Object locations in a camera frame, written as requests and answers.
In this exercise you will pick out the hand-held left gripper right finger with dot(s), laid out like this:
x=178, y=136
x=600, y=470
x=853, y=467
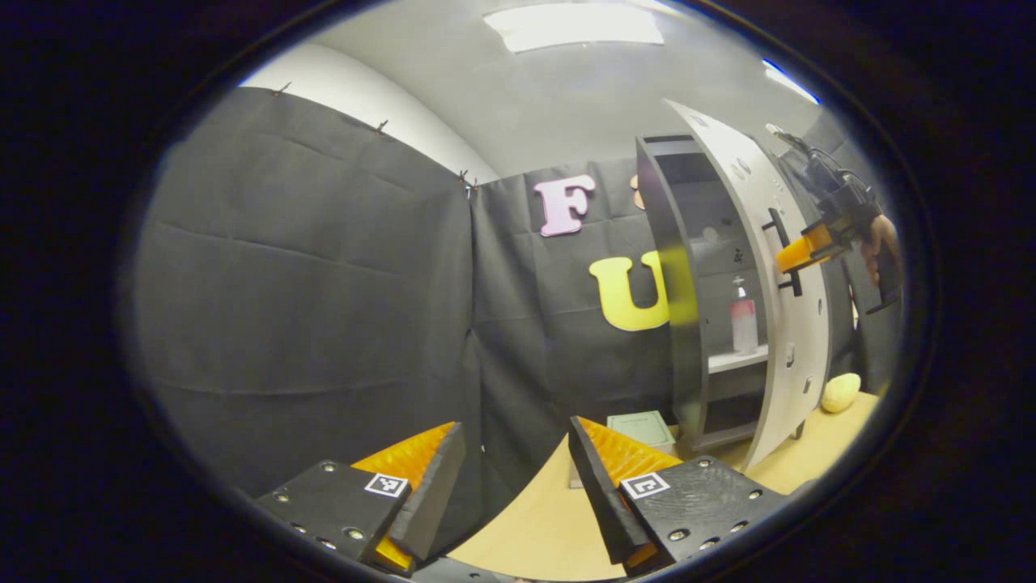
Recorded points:
x=603, y=502

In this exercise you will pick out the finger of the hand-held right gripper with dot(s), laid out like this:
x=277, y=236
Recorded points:
x=801, y=249

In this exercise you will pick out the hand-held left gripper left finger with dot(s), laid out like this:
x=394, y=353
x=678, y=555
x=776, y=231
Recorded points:
x=433, y=494

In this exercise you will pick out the grey cabinet door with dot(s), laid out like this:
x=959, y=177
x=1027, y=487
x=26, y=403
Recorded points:
x=801, y=340

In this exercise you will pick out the narrow ceiling light panel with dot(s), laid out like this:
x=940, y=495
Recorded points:
x=789, y=81

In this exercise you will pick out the yellow round bun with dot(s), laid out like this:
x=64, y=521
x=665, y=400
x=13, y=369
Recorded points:
x=840, y=393

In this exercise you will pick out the black backdrop cloth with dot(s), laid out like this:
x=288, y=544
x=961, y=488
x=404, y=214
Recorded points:
x=307, y=283

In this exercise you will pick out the large ceiling light panel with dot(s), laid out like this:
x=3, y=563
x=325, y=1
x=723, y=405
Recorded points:
x=575, y=26

